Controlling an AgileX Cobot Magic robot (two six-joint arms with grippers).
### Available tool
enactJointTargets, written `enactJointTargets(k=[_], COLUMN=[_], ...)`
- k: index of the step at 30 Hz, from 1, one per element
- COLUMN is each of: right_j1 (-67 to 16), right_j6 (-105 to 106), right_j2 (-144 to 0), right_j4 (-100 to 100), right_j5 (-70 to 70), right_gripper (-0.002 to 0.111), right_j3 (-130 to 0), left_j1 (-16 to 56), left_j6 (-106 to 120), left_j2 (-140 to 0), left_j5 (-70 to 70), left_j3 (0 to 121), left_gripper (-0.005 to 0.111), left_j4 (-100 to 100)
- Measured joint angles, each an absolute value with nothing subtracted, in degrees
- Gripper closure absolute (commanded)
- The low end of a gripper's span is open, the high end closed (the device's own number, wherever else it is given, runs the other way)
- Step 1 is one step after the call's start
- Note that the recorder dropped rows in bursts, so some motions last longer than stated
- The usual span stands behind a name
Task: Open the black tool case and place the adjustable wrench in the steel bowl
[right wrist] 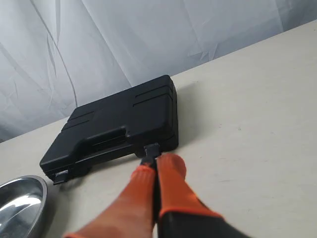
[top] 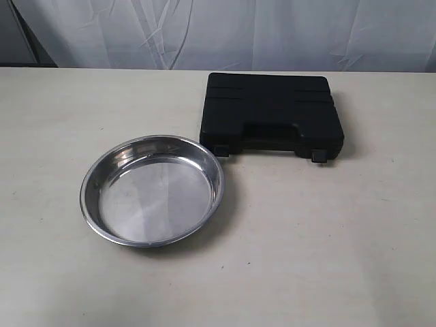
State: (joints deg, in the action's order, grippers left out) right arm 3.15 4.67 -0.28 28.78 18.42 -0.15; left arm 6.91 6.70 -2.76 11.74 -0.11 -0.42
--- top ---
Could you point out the dark panel behind curtain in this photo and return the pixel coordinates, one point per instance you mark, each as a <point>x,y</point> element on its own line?
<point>19,45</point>

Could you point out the round stainless steel tray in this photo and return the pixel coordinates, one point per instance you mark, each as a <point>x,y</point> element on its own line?
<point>152,191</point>

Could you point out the black plastic tool case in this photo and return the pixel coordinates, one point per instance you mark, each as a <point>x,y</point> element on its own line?
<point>271,113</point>

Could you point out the white backdrop curtain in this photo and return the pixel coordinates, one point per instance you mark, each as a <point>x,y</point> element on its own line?
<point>376,36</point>

